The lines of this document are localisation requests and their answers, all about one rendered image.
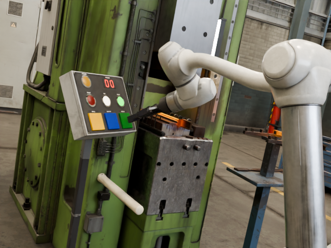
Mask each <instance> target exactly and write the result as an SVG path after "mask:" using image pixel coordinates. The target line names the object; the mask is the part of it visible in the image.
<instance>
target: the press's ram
mask: <svg viewBox="0 0 331 248"><path fill-rule="evenodd" d="M221 5H222V0H162V1H161V7H160V12H159V18H158V24H157V29H156V35H155V41H154V47H153V52H159V49H160V48H161V47H162V46H164V45H165V44H166V43H168V42H170V41H171V42H176V43H178V44H179V45H180V46H181V47H182V48H184V49H189V50H191V51H193V52H194V53H205V54H209V55H212V50H213V45H214V40H215V35H216V29H217V25H218V20H219V15H220V10H221Z"/></svg>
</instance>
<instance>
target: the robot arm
mask: <svg viewBox="0 0 331 248"><path fill-rule="evenodd" d="M158 58H159V62H160V64H161V67H162V69H163V70H164V72H165V74H166V76H167V77H168V79H169V80H170V81H171V82H172V83H173V84H174V86H175V88H176V90H175V91H173V92H170V93H168V94H167V95H166V96H165V97H162V98H161V99H160V100H159V104H154V105H153V106H148V107H146V108H144V109H142V110H140V111H137V113H135V114H133V115H130V116H128V117H127V118H128V122H129V123H132V122H135V121H137V120H140V119H144V117H146V118H147V117H149V116H152V115H155V114H158V113H162V112H163V113H164V114H169V113H172V112H176V113H177V112H179V111H182V110H185V109H188V108H195V107H198V106H201V105H203V104H205V103H207V102H209V101H210V100H212V99H213V98H214V97H215V95H216V86H215V84H214V82H213V80H212V79H209V78H200V77H199V76H198V75H197V74H196V71H197V69H198V68H204V69H207V70H210V71H212V72H215V73H217V74H219V75H221V76H223V77H226V78H228V79H230V80H232V81H234V82H237V83H239V84H241V85H243V86H246V87H248V88H251V89H254V90H258V91H262V92H270V93H272V95H273V98H274V102H275V104H276V105H277V107H278V108H280V109H281V127H282V156H283V184H284V213H285V241H286V247H285V248H331V244H330V245H328V246H327V231H326V208H325V185H324V163H323V140H322V118H321V106H323V104H324V103H325V101H326V98H327V93H331V50H328V49H326V48H324V47H323V46H321V45H319V44H316V43H314V42H310V41H307V40H302V39H292V40H288V41H283V42H280V43H277V44H275V45H273V46H272V47H270V48H269V49H268V50H267V52H266V53H265V55H264V57H263V61H262V73H261V72H256V71H253V70H250V69H247V68H245V67H242V66H239V65H237V64H234V63H232V62H229V61H226V60H224V59H221V58H218V57H216V56H213V55H209V54H205V53H194V52H193V51H191V50H189V49H184V48H182V47H181V46H180V45H179V44H178V43H176V42H171V41H170V42H168V43H166V44H165V45H164V46H162V47H161V48H160V49H159V52H158Z"/></svg>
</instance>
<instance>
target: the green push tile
mask: <svg viewBox="0 0 331 248"><path fill-rule="evenodd" d="M118 114H119V118H120V122H121V126H122V129H127V128H133V126H132V123H129V122H128V118H127V117H128V116H130V114H129V113H118Z"/></svg>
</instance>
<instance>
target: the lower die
mask: <svg viewBox="0 0 331 248"><path fill-rule="evenodd" d="M157 115H159V114H157ZM155 116H156V115H153V117H152V120H151V116H149V117H148V119H147V124H148V125H149V124H150V120H151V126H152V127H153V126H154V121H155ZM160 116H161V120H160ZM160 116H157V118H156V122H155V128H156V129H159V130H161V131H163V132H164V133H165V135H168V136H184V137H186V135H189V133H190V130H188V129H185V128H183V127H180V125H178V121H176V120H173V119H170V118H168V117H165V116H162V115H160ZM143 122H144V123H146V117H144V120H143ZM173 133H174V135H173Z"/></svg>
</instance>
